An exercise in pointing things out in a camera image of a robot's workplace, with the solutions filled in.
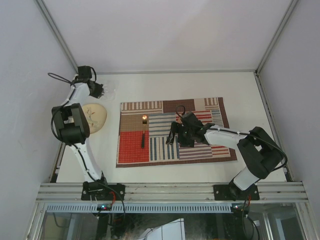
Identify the dark handled fork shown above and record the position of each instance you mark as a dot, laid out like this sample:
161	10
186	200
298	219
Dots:
144	123

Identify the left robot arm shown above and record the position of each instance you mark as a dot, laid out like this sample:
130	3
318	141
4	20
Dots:
69	124

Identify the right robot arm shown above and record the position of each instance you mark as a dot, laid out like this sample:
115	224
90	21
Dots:
260	153

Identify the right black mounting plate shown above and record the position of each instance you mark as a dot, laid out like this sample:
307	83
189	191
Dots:
226	192

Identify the clear glass cup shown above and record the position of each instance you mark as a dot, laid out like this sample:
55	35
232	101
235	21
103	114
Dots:
109	91

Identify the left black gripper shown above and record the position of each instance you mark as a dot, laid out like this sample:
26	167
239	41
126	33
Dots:
100	91

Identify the round wooden plate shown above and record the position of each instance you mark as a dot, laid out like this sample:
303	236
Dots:
96	116

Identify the aluminium front rail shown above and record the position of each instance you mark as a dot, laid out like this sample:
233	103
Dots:
269	192

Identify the black mounting plate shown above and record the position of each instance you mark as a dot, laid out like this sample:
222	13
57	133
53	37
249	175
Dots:
95	191
226	192

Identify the patchwork striped placemat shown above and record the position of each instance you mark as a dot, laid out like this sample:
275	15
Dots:
149	134

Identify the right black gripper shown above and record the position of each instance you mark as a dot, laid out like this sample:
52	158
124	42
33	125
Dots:
188	144

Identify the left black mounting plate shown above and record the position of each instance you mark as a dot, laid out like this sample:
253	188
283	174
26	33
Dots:
95	191

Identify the perforated blue cable tray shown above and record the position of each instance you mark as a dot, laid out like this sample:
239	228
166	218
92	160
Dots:
140	208

